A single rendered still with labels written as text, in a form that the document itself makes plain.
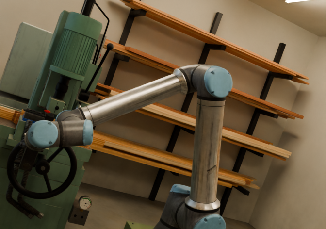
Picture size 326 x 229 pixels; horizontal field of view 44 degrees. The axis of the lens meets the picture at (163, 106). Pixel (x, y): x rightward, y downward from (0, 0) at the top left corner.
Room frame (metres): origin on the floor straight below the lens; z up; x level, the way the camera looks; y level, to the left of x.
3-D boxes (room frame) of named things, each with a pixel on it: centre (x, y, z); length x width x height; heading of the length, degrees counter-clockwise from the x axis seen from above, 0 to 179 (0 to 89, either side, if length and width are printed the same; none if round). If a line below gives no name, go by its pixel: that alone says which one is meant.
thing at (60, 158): (1.98, 0.49, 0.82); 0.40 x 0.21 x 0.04; 110
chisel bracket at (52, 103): (2.06, 0.52, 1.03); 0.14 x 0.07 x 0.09; 20
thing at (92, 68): (2.29, 0.44, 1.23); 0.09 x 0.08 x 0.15; 20
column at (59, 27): (2.31, 0.61, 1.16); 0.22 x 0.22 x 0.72; 20
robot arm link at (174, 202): (1.86, -0.25, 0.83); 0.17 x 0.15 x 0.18; 27
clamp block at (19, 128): (1.83, 0.52, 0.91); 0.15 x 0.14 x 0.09; 110
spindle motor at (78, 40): (2.04, 0.51, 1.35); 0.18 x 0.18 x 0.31
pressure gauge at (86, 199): (1.93, 0.20, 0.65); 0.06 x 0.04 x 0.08; 110
